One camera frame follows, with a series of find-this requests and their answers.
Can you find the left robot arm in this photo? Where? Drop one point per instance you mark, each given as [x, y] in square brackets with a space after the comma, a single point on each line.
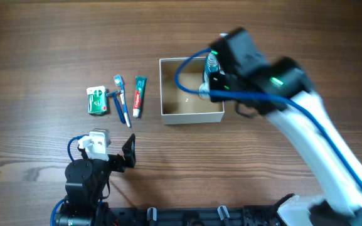
[87, 176]

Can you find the blue white toothbrush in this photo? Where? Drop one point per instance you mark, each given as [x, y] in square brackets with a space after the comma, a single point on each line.
[119, 82]

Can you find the blue mouthwash bottle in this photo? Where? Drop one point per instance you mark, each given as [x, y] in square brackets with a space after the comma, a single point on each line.
[211, 65]

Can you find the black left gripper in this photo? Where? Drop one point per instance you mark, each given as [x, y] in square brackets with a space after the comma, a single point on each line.
[118, 162]

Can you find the white conditioner tube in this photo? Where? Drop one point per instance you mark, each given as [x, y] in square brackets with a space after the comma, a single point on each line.
[204, 91]

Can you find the white open cardboard box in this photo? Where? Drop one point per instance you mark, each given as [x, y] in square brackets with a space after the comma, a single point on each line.
[178, 107]

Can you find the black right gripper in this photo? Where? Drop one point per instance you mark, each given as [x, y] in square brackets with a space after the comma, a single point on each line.
[216, 86]

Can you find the blue disposable razor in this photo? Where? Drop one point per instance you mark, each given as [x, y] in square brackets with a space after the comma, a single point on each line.
[117, 105]

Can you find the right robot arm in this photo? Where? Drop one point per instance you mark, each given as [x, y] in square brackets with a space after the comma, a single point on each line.
[282, 93]

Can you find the Colgate toothpaste tube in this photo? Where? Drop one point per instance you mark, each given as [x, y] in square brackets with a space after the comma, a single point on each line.
[139, 93]

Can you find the green Dettol soap bar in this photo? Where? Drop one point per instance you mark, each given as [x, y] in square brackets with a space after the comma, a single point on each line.
[97, 100]

